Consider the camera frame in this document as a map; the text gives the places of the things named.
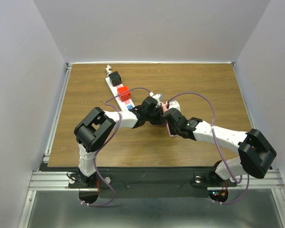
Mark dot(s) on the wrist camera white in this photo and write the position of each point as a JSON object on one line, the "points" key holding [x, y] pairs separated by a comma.
{"points": [[173, 104], [158, 97]]}

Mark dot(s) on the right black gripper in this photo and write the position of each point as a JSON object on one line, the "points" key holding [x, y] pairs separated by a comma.
{"points": [[172, 132]]}

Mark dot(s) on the pink power strip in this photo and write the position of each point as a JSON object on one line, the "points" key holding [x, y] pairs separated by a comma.
{"points": [[164, 108]]}

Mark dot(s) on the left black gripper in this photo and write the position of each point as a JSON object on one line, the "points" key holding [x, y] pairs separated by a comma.
{"points": [[160, 119]]}

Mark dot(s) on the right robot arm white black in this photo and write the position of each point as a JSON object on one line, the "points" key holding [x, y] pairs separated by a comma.
{"points": [[256, 154]]}

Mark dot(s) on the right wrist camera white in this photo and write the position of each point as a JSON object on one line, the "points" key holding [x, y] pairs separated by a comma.
{"points": [[173, 104]]}

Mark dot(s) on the red cube socket plug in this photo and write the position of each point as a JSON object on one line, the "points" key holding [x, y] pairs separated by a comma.
{"points": [[124, 93]]}

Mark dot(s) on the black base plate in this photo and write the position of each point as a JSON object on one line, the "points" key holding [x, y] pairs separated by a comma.
{"points": [[151, 182]]}

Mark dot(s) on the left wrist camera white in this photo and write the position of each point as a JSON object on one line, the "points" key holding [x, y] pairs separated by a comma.
{"points": [[158, 97]]}

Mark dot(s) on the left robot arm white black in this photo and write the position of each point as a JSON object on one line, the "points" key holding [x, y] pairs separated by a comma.
{"points": [[95, 130]]}

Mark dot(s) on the black cube socket plug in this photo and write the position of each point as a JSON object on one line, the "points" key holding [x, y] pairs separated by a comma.
{"points": [[115, 78]]}

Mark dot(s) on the aluminium frame rail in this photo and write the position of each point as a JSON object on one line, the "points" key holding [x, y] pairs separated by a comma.
{"points": [[52, 180]]}

